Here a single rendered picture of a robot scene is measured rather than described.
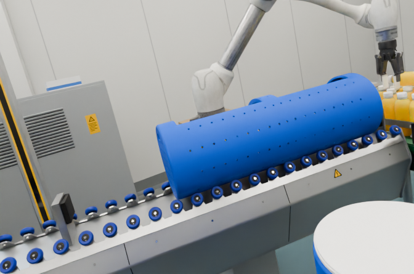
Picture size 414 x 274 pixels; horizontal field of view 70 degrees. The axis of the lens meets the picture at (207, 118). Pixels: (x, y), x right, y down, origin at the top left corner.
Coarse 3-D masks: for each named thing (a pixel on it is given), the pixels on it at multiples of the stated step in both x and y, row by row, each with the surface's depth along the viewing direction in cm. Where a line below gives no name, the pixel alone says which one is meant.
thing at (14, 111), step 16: (0, 64) 116; (0, 80) 115; (0, 96) 116; (0, 112) 117; (16, 112) 119; (16, 128) 119; (16, 144) 120; (32, 144) 127; (32, 160) 122; (32, 176) 123; (32, 192) 124; (48, 192) 130; (48, 208) 127
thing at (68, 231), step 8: (56, 200) 98; (64, 200) 98; (56, 208) 94; (64, 208) 96; (72, 208) 103; (56, 216) 95; (64, 216) 96; (72, 216) 100; (64, 224) 96; (72, 224) 103; (64, 232) 96; (72, 232) 101; (72, 240) 98
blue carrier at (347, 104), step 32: (288, 96) 113; (320, 96) 113; (352, 96) 114; (160, 128) 102; (192, 128) 101; (224, 128) 102; (256, 128) 103; (288, 128) 106; (320, 128) 109; (352, 128) 115; (192, 160) 96; (224, 160) 100; (256, 160) 104; (288, 160) 112; (192, 192) 102
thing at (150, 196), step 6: (168, 192) 120; (150, 198) 118; (126, 204) 116; (132, 204) 117; (108, 210) 113; (114, 210) 115; (90, 216) 111; (96, 216) 113; (78, 222) 111; (48, 228) 107; (54, 228) 108; (30, 234) 106; (42, 234) 109; (24, 240) 107; (0, 246) 104; (6, 246) 105
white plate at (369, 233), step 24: (336, 216) 64; (360, 216) 62; (384, 216) 60; (408, 216) 58; (336, 240) 56; (360, 240) 55; (384, 240) 54; (408, 240) 52; (336, 264) 50; (360, 264) 49; (384, 264) 48; (408, 264) 47
